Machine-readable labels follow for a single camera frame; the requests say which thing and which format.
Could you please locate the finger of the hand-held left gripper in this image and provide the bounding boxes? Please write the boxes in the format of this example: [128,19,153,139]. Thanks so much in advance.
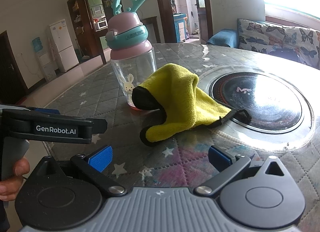
[24,106,62,116]

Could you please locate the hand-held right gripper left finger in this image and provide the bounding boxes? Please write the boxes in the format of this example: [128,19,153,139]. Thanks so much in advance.
[30,146,128,197]

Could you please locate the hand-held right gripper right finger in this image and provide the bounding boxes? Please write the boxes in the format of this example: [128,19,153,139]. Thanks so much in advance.
[194,145,291,196]

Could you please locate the yellow microfibre cloth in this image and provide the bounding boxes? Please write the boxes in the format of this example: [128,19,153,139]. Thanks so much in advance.
[132,63,252,147]

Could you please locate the pink teal antler water bottle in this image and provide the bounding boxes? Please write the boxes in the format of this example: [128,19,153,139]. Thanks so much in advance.
[105,0,157,111]

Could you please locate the person's left hand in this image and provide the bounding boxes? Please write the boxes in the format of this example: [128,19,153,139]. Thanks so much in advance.
[0,158,31,202]

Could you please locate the grey quilted star table cover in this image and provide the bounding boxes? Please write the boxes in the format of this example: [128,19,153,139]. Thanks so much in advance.
[41,43,320,232]

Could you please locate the white water dispenser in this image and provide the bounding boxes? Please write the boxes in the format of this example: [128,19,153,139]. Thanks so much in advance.
[32,37,57,82]

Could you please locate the dark brown door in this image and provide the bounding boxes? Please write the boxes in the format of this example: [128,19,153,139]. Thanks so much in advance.
[0,31,28,105]

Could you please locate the white refrigerator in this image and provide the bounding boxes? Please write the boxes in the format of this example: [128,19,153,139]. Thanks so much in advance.
[48,19,80,73]

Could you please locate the black round induction cooktop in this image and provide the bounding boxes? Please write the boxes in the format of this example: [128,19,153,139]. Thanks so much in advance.
[209,72,305,131]

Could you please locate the dark wooden shelf unit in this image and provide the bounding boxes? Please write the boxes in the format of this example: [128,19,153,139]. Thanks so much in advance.
[67,0,125,65]

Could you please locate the blue sofa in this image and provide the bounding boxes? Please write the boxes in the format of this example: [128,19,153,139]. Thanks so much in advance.
[206,28,240,47]

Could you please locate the dark cloth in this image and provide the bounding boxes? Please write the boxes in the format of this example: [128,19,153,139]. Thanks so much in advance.
[269,48,300,62]

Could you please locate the dark wooden side table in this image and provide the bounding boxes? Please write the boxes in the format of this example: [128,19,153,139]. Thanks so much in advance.
[140,16,161,44]

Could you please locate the blue toy cabinet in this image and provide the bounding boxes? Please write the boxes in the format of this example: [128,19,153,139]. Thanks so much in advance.
[173,13,187,43]

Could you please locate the dark wooden door frame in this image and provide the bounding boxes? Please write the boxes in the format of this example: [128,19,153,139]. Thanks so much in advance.
[152,0,213,44]

